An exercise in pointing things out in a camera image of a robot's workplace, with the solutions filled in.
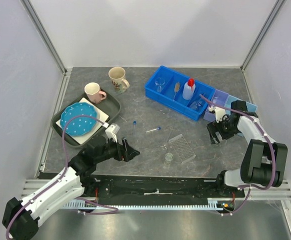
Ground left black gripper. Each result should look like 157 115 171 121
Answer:
95 135 140 164

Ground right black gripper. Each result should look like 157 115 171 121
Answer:
206 114 239 145

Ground blue safety glasses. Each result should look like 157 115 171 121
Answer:
189 96 209 112

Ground small glass bottle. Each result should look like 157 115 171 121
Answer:
164 152 174 167

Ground white red wash bottle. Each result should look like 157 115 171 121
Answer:
182 78 196 100

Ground tan bristle tube brush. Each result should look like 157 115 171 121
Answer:
173 82 181 100

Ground clear glass beaker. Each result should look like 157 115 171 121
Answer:
155 77 166 93

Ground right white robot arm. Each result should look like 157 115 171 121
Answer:
207 100 288 197

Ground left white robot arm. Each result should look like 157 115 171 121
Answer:
2 136 140 240

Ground blue cap test tube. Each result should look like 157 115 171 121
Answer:
132 120 137 136
146 126 161 133

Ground small watch glass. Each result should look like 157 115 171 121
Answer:
160 144 168 150

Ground clear well plate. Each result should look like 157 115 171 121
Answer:
168 134 196 165

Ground purple small bin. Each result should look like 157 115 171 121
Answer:
202 89 230 124

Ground light blue middle bin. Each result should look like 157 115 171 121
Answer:
226 95 241 108

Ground light blue bin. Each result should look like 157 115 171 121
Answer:
226 95 241 108
237 100 259 137

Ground white square plate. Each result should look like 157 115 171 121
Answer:
53 97 109 145

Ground light blue outer bin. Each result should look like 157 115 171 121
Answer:
237 100 259 137

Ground dark green tray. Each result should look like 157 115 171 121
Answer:
50 92 121 148

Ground blue polka dot plate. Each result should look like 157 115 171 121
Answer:
59 102 98 137

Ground blue divided storage bin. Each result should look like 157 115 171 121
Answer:
144 65 216 121

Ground pink cream mug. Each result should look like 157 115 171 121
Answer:
84 82 107 104

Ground beige floral mug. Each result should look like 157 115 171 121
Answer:
108 66 130 93

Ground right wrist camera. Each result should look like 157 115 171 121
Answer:
208 105 227 123

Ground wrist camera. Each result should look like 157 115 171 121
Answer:
105 123 120 143
208 105 227 123

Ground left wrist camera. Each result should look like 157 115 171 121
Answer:
105 123 120 143

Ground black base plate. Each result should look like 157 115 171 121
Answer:
83 175 245 200

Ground slotted cable duct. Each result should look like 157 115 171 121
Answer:
61 199 234 211

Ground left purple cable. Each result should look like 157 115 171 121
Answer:
5 114 119 240

